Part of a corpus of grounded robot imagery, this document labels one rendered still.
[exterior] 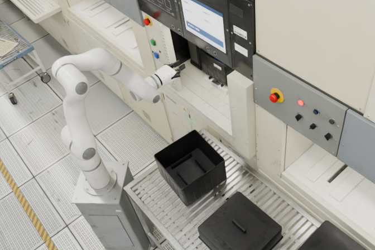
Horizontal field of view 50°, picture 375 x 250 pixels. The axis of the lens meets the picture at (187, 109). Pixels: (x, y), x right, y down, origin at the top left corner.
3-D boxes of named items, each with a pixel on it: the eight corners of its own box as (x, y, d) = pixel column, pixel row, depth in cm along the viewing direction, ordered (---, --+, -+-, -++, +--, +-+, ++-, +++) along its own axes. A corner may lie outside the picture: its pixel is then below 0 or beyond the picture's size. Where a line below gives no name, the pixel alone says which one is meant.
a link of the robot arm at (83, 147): (86, 140, 212) (101, 158, 203) (65, 149, 206) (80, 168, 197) (76, 58, 182) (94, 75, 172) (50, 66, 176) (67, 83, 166)
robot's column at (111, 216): (109, 258, 277) (70, 202, 222) (117, 220, 296) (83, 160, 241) (148, 259, 273) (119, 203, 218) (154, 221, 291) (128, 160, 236)
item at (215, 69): (201, 74, 257) (193, 36, 232) (223, 56, 264) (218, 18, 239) (229, 92, 243) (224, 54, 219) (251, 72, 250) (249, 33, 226)
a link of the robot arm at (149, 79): (157, 81, 209) (146, 73, 215) (136, 95, 205) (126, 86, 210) (159, 92, 215) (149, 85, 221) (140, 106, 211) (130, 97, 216)
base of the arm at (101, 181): (80, 195, 224) (68, 177, 211) (89, 167, 237) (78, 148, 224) (113, 196, 221) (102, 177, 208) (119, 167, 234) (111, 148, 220)
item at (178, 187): (198, 147, 236) (195, 128, 223) (227, 178, 219) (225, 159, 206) (158, 172, 227) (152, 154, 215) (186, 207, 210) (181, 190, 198)
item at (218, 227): (197, 236, 198) (194, 224, 189) (239, 198, 209) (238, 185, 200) (241, 280, 181) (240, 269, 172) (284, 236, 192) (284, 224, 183)
